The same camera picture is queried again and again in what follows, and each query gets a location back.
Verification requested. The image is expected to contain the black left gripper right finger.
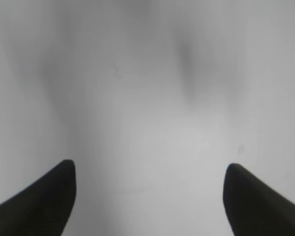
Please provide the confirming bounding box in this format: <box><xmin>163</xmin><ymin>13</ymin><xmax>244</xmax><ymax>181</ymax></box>
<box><xmin>223</xmin><ymin>163</ymin><xmax>295</xmax><ymax>236</ymax></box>

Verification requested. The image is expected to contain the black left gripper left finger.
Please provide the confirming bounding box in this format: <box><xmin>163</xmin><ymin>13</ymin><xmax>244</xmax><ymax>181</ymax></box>
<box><xmin>0</xmin><ymin>160</ymin><xmax>77</xmax><ymax>236</ymax></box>

